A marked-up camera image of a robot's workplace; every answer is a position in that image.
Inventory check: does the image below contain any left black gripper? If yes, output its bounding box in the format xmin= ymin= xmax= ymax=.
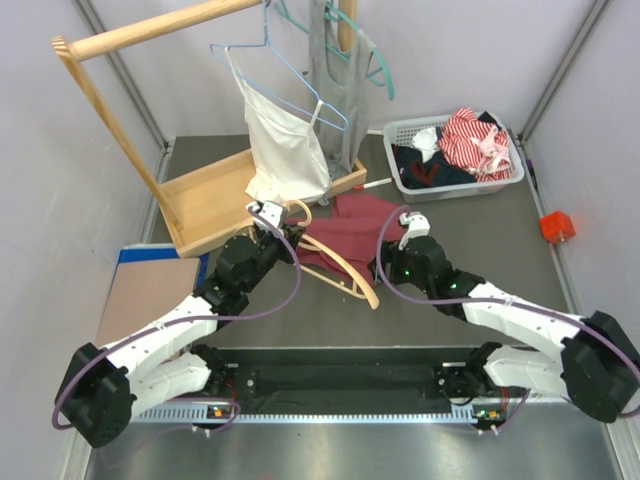
xmin=240 ymin=223 xmax=304 ymax=293

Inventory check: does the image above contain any wooden clothes hanger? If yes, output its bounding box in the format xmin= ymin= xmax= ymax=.
xmin=234 ymin=199 xmax=380 ymax=311

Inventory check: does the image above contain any red tank top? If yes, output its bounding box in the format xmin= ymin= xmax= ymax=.
xmin=305 ymin=194 xmax=399 ymax=286

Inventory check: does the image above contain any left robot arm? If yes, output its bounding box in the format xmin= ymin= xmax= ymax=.
xmin=52 ymin=225 xmax=305 ymax=448

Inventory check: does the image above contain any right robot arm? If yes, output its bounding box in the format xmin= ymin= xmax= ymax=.
xmin=370 ymin=236 xmax=639 ymax=423

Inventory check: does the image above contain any white garment on hanger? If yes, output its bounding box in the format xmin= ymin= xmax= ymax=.
xmin=225 ymin=49 xmax=332 ymax=203

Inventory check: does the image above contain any grey tank top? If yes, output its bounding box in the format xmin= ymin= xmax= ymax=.
xmin=307 ymin=1 xmax=375 ymax=180

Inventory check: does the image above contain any teal plastic hanger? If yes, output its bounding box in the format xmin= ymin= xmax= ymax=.
xmin=273 ymin=0 xmax=396 ymax=102

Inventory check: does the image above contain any red capped white marker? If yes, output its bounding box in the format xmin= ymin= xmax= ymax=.
xmin=353 ymin=178 xmax=393 ymax=191

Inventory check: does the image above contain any dark navy garment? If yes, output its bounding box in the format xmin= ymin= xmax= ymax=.
xmin=391 ymin=144 xmax=477 ymax=190

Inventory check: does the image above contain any brown board blue edge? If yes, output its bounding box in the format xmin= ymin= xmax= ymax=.
xmin=94 ymin=243 xmax=209 ymax=347

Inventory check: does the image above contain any white laundry basket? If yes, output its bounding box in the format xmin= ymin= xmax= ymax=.
xmin=382 ymin=113 xmax=526 ymax=204

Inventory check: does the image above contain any white garment in basket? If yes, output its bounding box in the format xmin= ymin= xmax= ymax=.
xmin=411 ymin=127 xmax=440 ymax=163

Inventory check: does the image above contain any red white striped garment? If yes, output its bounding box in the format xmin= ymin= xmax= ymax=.
xmin=438 ymin=108 xmax=513 ymax=182

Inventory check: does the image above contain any orange red block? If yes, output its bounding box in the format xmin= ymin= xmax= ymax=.
xmin=539 ymin=211 xmax=576 ymax=245

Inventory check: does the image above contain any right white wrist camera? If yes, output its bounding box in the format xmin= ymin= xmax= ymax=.
xmin=398 ymin=212 xmax=431 ymax=250

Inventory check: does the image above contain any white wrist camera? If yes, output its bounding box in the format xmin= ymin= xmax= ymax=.
xmin=246 ymin=201 xmax=287 ymax=231
xmin=398 ymin=212 xmax=431 ymax=250

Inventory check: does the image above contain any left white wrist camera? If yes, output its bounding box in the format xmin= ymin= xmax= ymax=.
xmin=246 ymin=201 xmax=287 ymax=231

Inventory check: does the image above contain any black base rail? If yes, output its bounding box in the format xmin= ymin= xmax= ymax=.
xmin=189 ymin=347 xmax=534 ymax=416

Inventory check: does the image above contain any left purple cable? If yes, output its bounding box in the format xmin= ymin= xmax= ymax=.
xmin=51 ymin=203 xmax=304 ymax=436

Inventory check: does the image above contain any blue wire hanger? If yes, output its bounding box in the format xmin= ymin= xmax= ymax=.
xmin=209 ymin=1 xmax=349 ymax=132

